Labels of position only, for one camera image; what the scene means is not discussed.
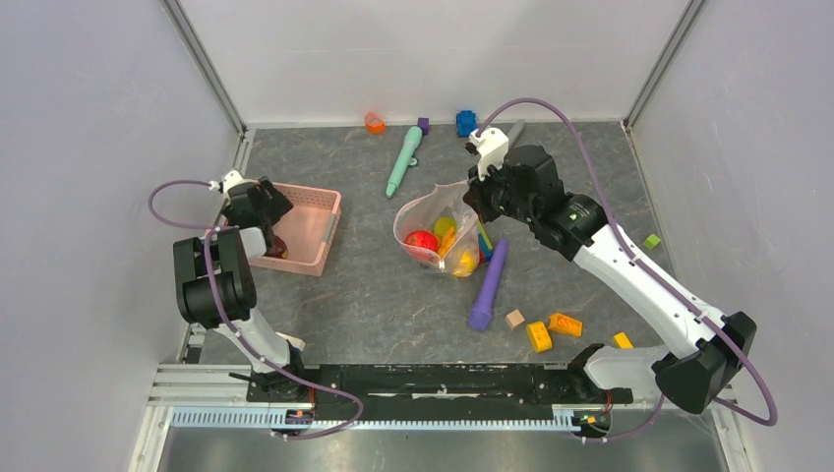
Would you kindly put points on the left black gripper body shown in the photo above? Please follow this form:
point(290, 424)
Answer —
point(276, 206)

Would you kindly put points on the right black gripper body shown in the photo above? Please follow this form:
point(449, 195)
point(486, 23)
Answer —
point(494, 197)

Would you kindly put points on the dark red mangosteen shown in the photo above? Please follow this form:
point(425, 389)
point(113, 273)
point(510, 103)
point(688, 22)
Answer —
point(277, 249)

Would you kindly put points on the yellow starfruit toy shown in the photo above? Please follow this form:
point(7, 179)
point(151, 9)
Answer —
point(443, 225)

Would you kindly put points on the orange wrinkled fruit toy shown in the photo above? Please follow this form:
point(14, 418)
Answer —
point(447, 241)

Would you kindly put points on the yellow pear toy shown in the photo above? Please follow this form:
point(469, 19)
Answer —
point(467, 263)

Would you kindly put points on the clear zip top bag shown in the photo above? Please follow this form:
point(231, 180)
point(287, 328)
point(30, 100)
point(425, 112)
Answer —
point(422, 213)

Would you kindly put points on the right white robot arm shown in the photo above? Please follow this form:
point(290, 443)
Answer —
point(704, 345)

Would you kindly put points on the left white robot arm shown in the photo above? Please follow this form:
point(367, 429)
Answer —
point(215, 287)

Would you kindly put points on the pink plastic basket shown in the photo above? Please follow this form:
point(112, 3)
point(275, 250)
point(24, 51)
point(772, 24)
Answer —
point(307, 230)

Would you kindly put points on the multicolour brick stack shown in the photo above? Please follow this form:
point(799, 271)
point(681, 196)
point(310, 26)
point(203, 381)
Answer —
point(486, 247)

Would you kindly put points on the blue toy car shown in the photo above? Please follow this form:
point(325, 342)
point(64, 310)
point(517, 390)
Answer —
point(465, 123)

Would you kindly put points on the purple cube block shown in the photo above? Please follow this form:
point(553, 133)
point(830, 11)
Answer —
point(423, 124)

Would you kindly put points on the mint green toy microphone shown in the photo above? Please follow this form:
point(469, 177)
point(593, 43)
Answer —
point(411, 141)

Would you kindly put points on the tan wooden cube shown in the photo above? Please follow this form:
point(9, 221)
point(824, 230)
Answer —
point(514, 319)

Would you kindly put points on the lime green cube block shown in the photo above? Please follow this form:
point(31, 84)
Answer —
point(652, 241)

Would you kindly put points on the orange toy brick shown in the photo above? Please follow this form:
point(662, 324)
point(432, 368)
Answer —
point(564, 324)

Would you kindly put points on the purple toy microphone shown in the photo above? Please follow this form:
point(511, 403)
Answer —
point(481, 312)

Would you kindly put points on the orange semicircle block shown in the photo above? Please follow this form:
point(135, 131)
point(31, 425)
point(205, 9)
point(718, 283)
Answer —
point(374, 124)

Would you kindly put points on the yellow toy brick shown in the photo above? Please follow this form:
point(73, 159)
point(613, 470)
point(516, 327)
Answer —
point(539, 337)

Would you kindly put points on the yellow flat block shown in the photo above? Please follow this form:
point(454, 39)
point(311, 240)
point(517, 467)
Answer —
point(622, 341)

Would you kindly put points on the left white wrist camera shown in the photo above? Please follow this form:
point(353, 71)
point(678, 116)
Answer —
point(229, 180)

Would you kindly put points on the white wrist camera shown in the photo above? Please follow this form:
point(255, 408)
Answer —
point(490, 146)
point(229, 180)

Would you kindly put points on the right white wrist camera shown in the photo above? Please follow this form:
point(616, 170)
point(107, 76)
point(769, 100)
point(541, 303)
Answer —
point(490, 146)

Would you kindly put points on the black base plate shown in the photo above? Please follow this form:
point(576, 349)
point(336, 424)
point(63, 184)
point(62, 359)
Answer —
point(434, 392)

